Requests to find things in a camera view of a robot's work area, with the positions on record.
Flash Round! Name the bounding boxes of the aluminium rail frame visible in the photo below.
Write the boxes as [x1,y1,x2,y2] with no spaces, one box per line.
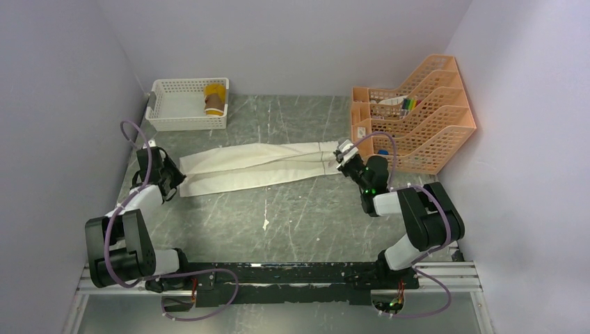
[62,184,496,334]

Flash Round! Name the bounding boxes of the orange plastic file organizer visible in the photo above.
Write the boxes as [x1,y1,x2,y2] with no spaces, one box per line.
[350,54,477,175]

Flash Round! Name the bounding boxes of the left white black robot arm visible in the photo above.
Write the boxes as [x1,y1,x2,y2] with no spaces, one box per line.
[85,146,193,289]

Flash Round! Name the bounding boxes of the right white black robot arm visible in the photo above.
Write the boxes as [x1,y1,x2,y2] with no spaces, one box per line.
[335,152,465,288]

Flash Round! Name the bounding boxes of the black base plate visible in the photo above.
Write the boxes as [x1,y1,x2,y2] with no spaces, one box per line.
[145,262,420,308]

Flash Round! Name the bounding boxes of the white plastic basket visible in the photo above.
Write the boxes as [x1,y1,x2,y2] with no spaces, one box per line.
[145,77,230,132]

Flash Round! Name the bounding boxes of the white towel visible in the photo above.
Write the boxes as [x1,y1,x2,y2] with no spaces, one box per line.
[180,141,338,198]

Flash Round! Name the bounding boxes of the colourful pens in organizer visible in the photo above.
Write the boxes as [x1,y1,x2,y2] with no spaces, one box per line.
[401,97,420,112]

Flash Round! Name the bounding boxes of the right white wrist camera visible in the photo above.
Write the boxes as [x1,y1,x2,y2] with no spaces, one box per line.
[334,139,358,169]

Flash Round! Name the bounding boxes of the yellow brown bear towel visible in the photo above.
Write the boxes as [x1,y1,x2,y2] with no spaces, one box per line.
[203,83,226,116]

